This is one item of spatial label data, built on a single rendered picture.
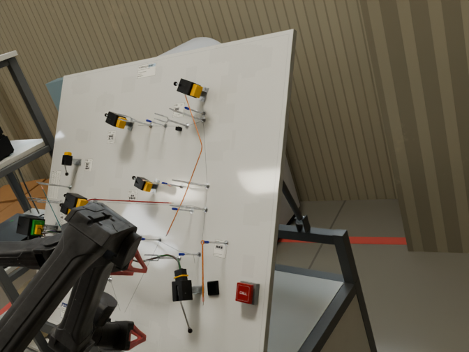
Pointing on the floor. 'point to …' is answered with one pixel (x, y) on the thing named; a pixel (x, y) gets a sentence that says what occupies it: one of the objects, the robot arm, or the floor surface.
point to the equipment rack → (38, 344)
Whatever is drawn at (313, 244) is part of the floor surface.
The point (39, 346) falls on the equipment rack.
